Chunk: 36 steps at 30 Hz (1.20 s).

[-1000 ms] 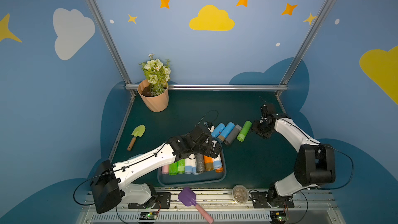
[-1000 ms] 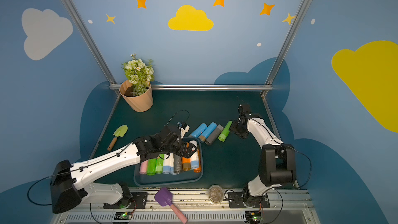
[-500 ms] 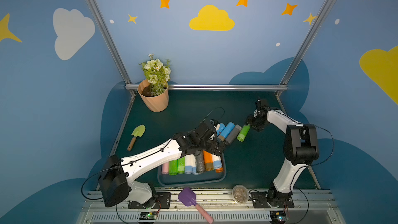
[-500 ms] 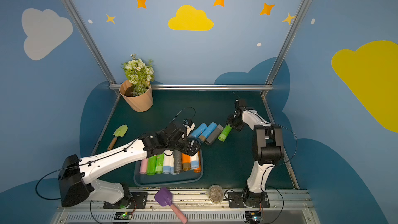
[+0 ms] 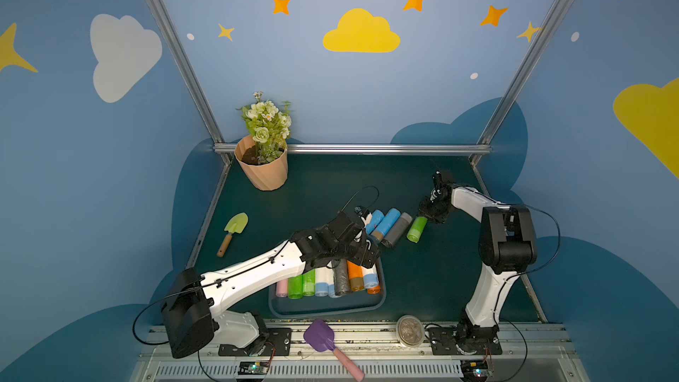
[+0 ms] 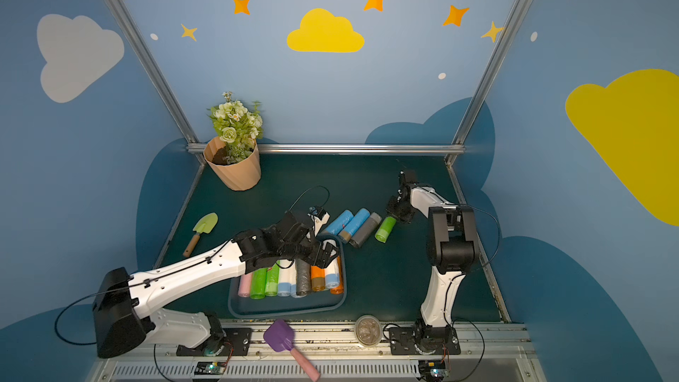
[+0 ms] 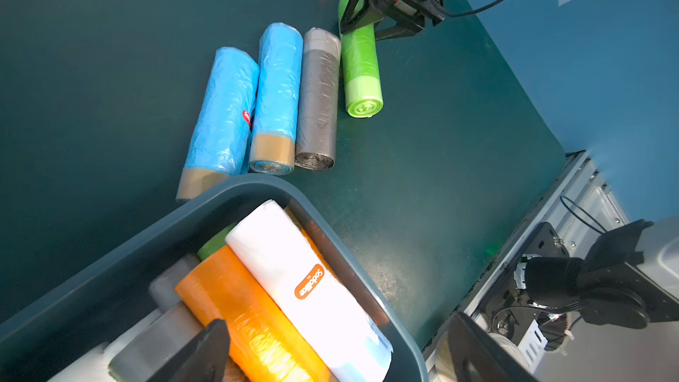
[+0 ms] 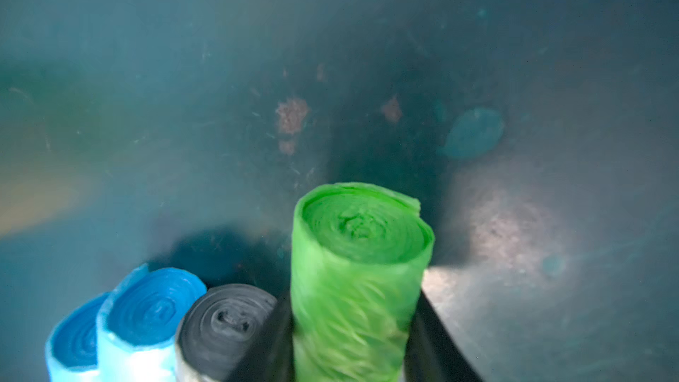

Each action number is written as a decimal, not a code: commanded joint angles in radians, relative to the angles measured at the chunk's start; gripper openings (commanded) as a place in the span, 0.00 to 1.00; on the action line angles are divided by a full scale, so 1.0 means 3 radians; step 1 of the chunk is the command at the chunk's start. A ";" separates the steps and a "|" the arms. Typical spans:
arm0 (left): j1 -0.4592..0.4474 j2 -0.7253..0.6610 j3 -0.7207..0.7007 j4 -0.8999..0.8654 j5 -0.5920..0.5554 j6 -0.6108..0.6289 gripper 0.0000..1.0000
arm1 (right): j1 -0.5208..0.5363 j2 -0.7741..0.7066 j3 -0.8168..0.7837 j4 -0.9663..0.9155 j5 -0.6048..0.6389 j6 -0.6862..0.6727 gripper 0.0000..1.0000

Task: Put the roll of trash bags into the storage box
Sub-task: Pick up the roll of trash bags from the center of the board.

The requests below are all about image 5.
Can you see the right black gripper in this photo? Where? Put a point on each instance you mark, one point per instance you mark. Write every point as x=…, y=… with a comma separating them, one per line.
x=434, y=207

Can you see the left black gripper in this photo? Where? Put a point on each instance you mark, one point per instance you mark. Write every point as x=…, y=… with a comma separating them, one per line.
x=363, y=247

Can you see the orange trash bag roll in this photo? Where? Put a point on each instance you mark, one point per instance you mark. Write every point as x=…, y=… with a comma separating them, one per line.
x=356, y=278
x=374, y=291

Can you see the white roll blue end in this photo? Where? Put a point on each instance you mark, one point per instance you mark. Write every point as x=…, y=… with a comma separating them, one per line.
x=370, y=277

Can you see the white blue trash bag roll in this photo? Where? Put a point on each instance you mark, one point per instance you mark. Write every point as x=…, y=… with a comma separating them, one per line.
x=322, y=281

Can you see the green trash bag roll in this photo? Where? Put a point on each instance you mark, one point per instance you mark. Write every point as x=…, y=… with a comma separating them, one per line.
x=295, y=287

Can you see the pink trash bag roll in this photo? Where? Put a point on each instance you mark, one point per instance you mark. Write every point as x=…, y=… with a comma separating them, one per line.
x=282, y=289

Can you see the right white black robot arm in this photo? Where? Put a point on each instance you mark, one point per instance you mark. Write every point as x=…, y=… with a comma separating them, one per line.
x=506, y=247

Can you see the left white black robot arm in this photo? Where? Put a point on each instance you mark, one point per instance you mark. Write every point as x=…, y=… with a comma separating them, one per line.
x=197, y=307

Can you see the grey trash bag roll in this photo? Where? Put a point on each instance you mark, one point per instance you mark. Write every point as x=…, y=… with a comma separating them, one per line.
x=397, y=230

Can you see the teal plastic storage box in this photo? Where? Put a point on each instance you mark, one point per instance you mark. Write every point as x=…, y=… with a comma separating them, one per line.
x=316, y=307

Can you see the round clear lid dish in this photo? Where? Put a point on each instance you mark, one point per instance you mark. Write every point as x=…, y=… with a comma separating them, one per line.
x=410, y=331

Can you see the beige flower pot with plant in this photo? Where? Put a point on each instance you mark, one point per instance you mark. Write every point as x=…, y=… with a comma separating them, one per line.
x=263, y=153

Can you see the right circuit board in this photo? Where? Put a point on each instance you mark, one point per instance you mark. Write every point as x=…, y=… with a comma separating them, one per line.
x=475, y=371

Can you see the circuit board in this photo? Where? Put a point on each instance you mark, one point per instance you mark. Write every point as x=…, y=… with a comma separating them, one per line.
x=475, y=371
x=259, y=369

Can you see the left circuit board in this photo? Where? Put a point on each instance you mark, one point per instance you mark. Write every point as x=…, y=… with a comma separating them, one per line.
x=259, y=369

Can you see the purple toy shovel pink handle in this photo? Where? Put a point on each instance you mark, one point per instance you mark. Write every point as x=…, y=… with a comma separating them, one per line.
x=321, y=337

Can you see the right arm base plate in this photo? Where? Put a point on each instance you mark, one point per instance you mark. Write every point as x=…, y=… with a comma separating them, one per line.
x=444, y=340

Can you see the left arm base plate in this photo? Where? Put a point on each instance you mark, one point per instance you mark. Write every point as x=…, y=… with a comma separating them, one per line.
x=277, y=343

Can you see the green trowel wooden handle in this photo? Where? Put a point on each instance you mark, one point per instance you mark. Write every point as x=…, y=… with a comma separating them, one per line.
x=235, y=225

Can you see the aluminium frame rail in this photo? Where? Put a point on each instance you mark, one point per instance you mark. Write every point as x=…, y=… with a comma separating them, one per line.
x=390, y=149

